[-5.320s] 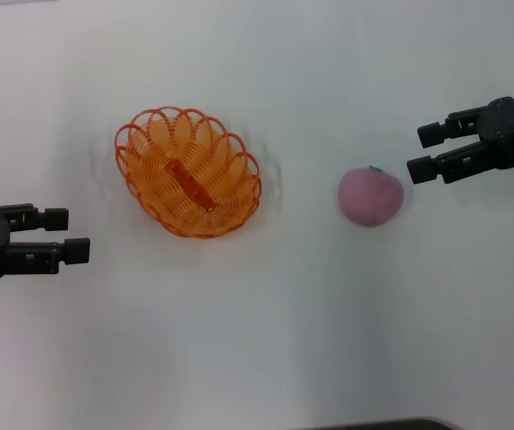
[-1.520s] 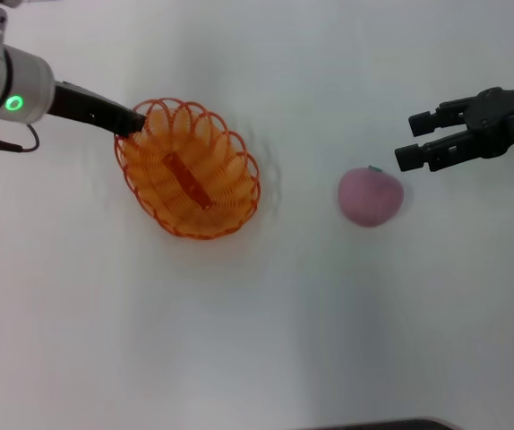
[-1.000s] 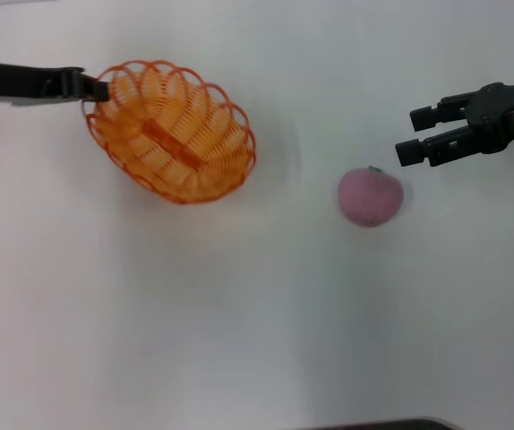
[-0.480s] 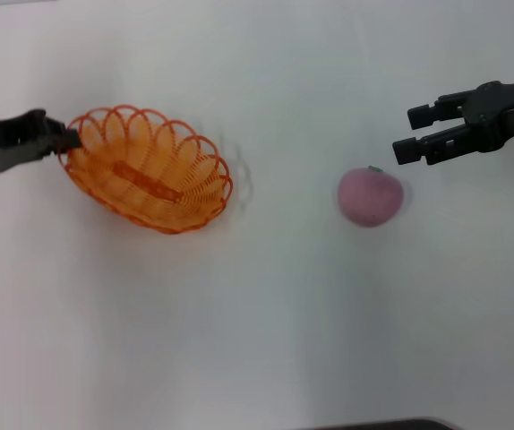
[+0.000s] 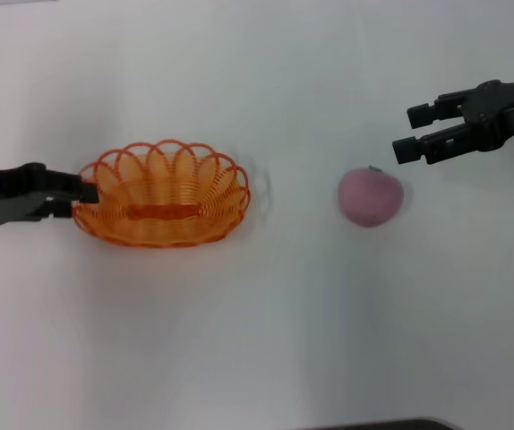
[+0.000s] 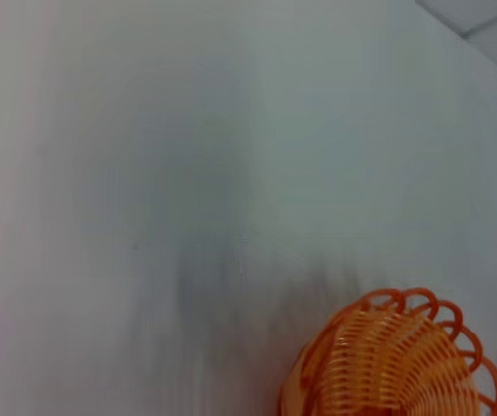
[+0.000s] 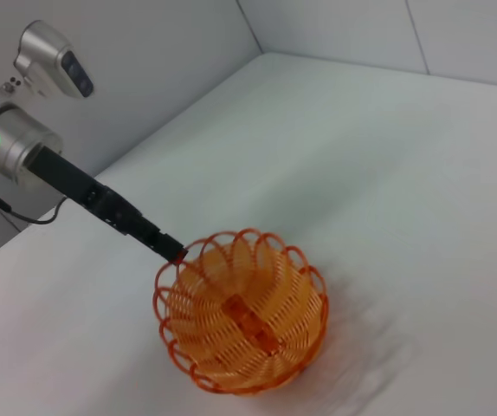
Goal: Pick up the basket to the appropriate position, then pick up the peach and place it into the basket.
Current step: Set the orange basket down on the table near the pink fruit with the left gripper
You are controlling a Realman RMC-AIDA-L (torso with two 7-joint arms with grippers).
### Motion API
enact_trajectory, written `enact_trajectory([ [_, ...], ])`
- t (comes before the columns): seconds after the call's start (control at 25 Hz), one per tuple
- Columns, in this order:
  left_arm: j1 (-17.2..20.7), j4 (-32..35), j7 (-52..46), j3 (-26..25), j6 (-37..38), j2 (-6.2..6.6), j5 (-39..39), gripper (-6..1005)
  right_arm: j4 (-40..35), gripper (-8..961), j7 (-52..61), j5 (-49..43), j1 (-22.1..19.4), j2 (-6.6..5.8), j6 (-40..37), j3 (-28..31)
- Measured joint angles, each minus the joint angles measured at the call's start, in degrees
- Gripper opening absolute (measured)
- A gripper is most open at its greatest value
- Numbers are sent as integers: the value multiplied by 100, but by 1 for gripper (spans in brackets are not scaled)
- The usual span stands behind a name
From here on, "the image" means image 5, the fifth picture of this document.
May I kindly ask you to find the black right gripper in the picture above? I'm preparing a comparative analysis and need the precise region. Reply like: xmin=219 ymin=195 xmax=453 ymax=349
xmin=391 ymin=74 xmax=514 ymax=166

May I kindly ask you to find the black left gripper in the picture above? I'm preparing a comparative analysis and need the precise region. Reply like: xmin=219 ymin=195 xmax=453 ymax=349
xmin=0 ymin=162 xmax=101 ymax=227

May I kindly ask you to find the orange wire basket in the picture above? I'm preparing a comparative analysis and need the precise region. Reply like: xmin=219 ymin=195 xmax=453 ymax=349
xmin=72 ymin=138 xmax=252 ymax=249

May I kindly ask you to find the pink peach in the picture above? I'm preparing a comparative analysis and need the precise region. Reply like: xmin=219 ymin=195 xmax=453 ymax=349
xmin=338 ymin=164 xmax=405 ymax=228

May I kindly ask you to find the dark robot torso edge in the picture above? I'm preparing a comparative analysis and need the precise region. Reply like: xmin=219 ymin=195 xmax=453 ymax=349
xmin=304 ymin=417 xmax=458 ymax=430

